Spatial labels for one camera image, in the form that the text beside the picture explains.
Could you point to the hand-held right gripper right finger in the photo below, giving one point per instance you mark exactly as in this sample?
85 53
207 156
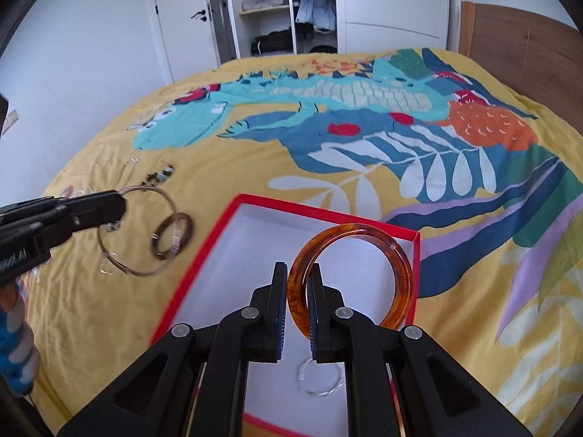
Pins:
311 314

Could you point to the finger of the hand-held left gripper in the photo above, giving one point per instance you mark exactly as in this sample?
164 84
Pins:
27 207
95 211

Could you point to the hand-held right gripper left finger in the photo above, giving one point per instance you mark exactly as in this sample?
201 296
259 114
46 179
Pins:
280 314

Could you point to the red box with white inside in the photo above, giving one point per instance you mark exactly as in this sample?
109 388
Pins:
255 236

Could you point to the amber resin bangle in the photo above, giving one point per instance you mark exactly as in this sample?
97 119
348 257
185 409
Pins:
355 232

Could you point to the brown and clear bangle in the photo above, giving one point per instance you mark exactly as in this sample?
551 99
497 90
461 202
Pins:
175 216

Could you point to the clear faceted bangle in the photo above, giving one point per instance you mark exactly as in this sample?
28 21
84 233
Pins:
319 393

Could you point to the yellow printed blanket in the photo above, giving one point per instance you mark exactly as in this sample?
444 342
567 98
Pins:
319 164

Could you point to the white door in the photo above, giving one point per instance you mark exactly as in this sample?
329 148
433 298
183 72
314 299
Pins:
182 41

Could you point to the black folded clothes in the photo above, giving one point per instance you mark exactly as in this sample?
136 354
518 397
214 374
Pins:
272 42

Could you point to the black item on wardrobe floor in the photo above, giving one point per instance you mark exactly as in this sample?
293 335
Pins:
323 49

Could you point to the light folded clothes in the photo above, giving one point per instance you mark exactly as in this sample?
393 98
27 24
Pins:
266 2

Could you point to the white wardrobe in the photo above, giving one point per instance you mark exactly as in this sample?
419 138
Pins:
387 4

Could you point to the wooden headboard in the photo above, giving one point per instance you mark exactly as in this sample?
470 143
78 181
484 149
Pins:
510 41

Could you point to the white wall switch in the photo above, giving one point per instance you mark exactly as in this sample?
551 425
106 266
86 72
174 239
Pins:
12 118

